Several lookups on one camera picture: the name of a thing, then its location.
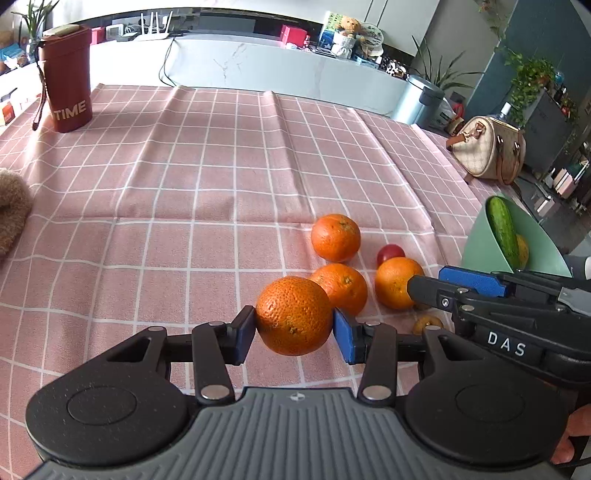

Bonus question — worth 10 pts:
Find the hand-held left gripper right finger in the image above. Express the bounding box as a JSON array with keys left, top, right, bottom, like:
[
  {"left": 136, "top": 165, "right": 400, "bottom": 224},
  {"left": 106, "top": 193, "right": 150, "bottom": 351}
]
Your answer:
[{"left": 332, "top": 308, "right": 483, "bottom": 403}]

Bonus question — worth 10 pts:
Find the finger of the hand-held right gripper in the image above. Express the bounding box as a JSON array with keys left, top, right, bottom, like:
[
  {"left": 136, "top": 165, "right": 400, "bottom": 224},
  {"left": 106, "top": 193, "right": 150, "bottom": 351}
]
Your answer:
[
  {"left": 438, "top": 265, "right": 574, "bottom": 302},
  {"left": 406, "top": 275, "right": 563, "bottom": 320}
]

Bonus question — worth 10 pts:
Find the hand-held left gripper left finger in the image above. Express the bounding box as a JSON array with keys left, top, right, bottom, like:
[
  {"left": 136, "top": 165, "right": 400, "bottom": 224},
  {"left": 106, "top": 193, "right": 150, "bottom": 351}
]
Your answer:
[{"left": 95, "top": 305, "right": 257, "bottom": 406}]

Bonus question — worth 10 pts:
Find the small yellow loquat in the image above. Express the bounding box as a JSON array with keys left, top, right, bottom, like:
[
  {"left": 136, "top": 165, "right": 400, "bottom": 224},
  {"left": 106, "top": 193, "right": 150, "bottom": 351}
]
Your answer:
[{"left": 412, "top": 315, "right": 445, "bottom": 336}]

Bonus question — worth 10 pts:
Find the orange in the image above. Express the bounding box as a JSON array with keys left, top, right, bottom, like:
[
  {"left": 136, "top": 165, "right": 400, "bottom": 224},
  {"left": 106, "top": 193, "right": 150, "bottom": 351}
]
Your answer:
[
  {"left": 255, "top": 276, "right": 334, "bottom": 357},
  {"left": 308, "top": 263, "right": 369, "bottom": 317},
  {"left": 374, "top": 257, "right": 426, "bottom": 311},
  {"left": 311, "top": 213, "right": 362, "bottom": 263}
]

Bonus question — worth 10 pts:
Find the red cherry tomato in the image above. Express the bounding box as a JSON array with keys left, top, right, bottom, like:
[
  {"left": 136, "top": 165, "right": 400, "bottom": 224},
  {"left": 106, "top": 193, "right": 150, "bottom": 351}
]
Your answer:
[{"left": 377, "top": 244, "right": 406, "bottom": 267}]

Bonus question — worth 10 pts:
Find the green bowl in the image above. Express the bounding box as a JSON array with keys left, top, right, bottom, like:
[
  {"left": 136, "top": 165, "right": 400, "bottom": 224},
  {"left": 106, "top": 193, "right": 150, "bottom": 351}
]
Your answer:
[{"left": 459, "top": 196, "right": 573, "bottom": 278}]

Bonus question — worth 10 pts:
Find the person's right hand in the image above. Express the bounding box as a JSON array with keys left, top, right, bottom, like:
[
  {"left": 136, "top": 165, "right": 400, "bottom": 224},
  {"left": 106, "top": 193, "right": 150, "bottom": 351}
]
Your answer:
[{"left": 551, "top": 404, "right": 591, "bottom": 465}]

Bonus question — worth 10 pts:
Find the green cucumber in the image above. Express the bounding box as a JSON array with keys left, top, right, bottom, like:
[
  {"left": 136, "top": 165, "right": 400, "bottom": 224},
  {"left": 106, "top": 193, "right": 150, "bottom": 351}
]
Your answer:
[{"left": 485, "top": 196, "right": 522, "bottom": 271}]

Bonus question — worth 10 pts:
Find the beige patterned handbag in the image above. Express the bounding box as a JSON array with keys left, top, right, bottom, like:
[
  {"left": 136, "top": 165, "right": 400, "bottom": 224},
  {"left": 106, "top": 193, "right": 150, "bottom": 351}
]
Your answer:
[{"left": 445, "top": 115, "right": 527, "bottom": 186}]

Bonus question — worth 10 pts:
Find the pink checked tablecloth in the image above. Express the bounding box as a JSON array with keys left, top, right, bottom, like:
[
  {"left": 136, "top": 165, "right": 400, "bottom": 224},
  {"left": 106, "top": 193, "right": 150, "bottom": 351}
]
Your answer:
[{"left": 0, "top": 83, "right": 571, "bottom": 418}]

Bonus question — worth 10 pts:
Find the grey dresser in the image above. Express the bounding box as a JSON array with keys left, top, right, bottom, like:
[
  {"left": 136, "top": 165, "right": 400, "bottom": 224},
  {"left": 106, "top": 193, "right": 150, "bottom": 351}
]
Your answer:
[{"left": 524, "top": 88, "right": 583, "bottom": 172}]

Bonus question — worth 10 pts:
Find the grey pedal bin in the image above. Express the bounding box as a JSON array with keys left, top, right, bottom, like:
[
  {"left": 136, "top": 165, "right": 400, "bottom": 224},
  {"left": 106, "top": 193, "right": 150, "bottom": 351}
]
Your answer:
[{"left": 392, "top": 75, "right": 446, "bottom": 132}]

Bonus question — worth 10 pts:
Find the trailing green potted plant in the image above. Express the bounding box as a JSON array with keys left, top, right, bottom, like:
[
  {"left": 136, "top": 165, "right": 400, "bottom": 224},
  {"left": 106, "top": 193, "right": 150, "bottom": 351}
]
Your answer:
[{"left": 503, "top": 46, "right": 560, "bottom": 126}]

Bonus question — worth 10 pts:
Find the long leaf potted plant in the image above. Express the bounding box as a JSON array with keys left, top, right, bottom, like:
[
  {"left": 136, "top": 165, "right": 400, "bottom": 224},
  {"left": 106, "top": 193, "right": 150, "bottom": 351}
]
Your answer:
[{"left": 411, "top": 37, "right": 486, "bottom": 94}]

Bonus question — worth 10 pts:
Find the beige knit hat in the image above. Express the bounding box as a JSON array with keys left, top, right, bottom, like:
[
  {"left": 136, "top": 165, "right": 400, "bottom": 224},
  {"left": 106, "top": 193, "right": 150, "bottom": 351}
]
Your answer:
[{"left": 0, "top": 168, "right": 34, "bottom": 262}]

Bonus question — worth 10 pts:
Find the hanging vine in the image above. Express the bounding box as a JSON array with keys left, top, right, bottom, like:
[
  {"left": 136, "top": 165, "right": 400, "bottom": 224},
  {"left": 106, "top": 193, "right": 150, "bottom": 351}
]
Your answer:
[{"left": 478, "top": 0, "right": 514, "bottom": 43}]

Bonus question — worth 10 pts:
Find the decorative painted plate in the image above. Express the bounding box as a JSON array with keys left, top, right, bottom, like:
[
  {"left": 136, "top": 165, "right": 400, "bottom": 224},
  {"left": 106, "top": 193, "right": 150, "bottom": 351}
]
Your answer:
[{"left": 359, "top": 23, "right": 385, "bottom": 52}]

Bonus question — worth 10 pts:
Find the white marble cabinet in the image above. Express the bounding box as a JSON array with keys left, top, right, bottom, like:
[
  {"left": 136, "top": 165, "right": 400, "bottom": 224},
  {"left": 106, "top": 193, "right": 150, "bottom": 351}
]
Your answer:
[{"left": 88, "top": 34, "right": 419, "bottom": 125}]

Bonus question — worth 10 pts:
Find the brown teddy bear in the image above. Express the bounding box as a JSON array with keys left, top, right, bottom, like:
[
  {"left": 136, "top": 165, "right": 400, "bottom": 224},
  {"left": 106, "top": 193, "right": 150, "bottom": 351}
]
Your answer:
[{"left": 335, "top": 16, "right": 363, "bottom": 38}]

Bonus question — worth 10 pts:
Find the picture card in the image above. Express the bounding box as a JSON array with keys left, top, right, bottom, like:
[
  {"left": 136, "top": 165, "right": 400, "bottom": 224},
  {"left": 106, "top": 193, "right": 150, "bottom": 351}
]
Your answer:
[{"left": 322, "top": 11, "right": 343, "bottom": 47}]

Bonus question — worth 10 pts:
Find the white router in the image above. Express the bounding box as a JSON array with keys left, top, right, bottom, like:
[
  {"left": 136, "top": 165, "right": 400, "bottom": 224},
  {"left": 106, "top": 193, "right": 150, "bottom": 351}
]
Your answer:
[{"left": 134, "top": 11, "right": 175, "bottom": 42}]

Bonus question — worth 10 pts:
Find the orchid leaf potted plant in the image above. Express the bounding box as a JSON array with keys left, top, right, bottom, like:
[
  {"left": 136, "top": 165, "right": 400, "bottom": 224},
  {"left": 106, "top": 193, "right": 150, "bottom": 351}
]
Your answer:
[{"left": 11, "top": 0, "right": 62, "bottom": 43}]

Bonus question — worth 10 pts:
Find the black router cable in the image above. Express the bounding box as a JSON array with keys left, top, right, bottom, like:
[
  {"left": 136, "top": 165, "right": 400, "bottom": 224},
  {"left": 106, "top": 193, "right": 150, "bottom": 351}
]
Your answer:
[{"left": 159, "top": 37, "right": 180, "bottom": 87}]

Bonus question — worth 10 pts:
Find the red tumbler with strap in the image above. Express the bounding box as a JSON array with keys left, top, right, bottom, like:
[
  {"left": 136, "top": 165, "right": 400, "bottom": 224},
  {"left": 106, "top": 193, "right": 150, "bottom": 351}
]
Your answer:
[{"left": 33, "top": 25, "right": 93, "bottom": 134}]

